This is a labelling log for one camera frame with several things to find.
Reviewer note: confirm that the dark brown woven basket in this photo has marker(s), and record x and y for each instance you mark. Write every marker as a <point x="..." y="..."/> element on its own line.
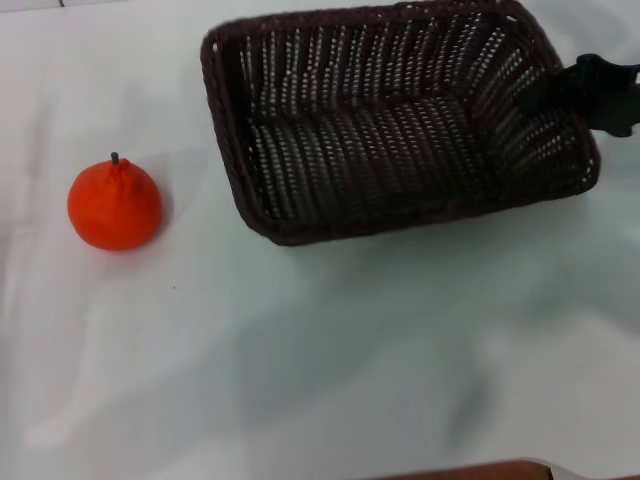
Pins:
<point x="370" y="145"/>

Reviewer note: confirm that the orange toy tangerine with stem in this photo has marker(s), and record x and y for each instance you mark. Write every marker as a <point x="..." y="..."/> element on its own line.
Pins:
<point x="114" y="206"/>

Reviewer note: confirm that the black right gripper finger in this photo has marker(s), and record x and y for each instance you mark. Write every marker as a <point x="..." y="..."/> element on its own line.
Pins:
<point x="602" y="95"/>
<point x="542" y="95"/>

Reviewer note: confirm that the brown wooden board edge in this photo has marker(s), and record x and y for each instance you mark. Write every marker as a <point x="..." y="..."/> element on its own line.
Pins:
<point x="475" y="471"/>

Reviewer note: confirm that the white tablecloth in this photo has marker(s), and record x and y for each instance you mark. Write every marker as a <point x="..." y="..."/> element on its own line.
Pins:
<point x="150" y="360"/>

